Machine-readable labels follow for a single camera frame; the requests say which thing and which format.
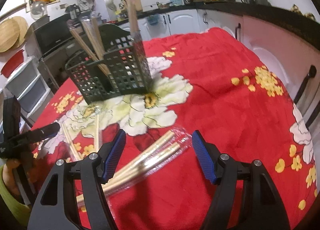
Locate chopsticks pair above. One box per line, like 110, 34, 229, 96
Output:
81, 16, 105, 60
69, 28, 110, 76
76, 125, 193, 208
126, 0, 152, 91

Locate person's left hand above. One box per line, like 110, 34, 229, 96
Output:
2, 157, 40, 203

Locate white plastic drawer unit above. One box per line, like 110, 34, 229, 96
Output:
5, 56, 54, 125

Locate red plastic basin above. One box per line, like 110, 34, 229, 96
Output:
1, 49, 24, 79

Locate metal storage shelf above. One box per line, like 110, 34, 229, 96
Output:
38, 51, 70, 93

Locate round bamboo tray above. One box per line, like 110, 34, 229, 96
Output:
1, 16, 29, 53

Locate black microwave oven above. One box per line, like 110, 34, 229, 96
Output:
34, 14, 72, 55

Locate dark green utensil basket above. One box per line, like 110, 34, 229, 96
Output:
65, 23, 152, 104

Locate glass pot lid left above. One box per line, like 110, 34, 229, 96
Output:
30, 1, 48, 21

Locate red floral tablecloth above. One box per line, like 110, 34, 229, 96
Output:
34, 28, 317, 229

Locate black blender jug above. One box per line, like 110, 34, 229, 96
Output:
65, 4, 81, 19

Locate white base cabinets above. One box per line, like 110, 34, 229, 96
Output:
138, 5, 319, 130

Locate blue plastic bag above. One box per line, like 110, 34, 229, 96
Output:
146, 14, 159, 26

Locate white dish rack box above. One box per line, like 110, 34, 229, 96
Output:
140, 0, 170, 12

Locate garlic bunch on counter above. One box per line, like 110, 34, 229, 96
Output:
290, 4, 317, 22

